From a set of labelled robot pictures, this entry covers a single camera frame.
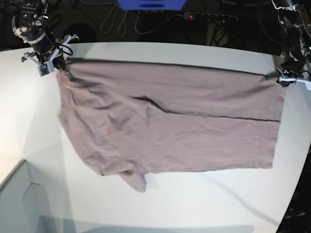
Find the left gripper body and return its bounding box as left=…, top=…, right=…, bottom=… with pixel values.
left=276, top=65, right=310, bottom=84

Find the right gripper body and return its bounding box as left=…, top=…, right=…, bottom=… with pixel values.
left=21, top=33, right=79, bottom=68

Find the mauve t-shirt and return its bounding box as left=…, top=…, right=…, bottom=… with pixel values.
left=56, top=61, right=286, bottom=192

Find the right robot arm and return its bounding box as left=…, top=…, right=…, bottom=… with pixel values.
left=12, top=0, right=79, bottom=77

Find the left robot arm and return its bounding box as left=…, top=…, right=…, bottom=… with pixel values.
left=272, top=0, right=311, bottom=90

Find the blue plastic box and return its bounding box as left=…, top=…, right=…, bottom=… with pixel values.
left=117, top=0, right=187, bottom=11

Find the white power strip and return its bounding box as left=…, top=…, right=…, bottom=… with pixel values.
left=183, top=12, right=238, bottom=23

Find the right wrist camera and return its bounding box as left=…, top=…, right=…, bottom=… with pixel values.
left=38, top=63, right=54, bottom=77

